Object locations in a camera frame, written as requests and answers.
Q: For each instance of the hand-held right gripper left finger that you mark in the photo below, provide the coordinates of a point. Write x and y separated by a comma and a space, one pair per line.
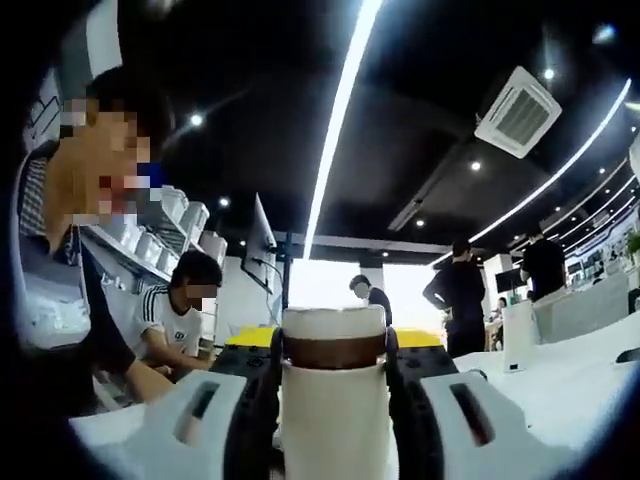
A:
170, 430

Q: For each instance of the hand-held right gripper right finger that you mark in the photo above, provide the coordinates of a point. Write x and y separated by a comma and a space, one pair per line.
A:
495, 415

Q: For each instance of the white water cup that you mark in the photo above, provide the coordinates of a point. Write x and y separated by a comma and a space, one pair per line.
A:
335, 430

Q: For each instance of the white brown cup lid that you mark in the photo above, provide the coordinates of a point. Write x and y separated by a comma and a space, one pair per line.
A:
332, 325

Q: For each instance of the white table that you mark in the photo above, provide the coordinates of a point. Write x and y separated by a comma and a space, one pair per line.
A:
575, 365

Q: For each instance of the grey desk partition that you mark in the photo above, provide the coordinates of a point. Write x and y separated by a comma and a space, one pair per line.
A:
580, 315

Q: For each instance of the person's black shirt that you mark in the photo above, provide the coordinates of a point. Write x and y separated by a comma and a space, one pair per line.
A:
65, 325

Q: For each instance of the black monitor pole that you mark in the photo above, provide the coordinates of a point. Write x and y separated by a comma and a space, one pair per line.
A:
286, 270

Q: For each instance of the monitor on stand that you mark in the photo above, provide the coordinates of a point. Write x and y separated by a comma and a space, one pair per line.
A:
260, 240

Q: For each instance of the straight ceiling light strip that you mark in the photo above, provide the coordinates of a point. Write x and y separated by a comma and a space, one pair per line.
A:
550, 185

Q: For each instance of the ceiling air conditioner vent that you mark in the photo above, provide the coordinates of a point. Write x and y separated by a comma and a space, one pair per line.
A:
520, 112

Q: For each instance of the person's head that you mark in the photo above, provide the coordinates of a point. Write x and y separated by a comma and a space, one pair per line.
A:
155, 115

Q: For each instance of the curved ceiling light strip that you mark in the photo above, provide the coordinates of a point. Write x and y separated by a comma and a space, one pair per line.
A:
345, 100

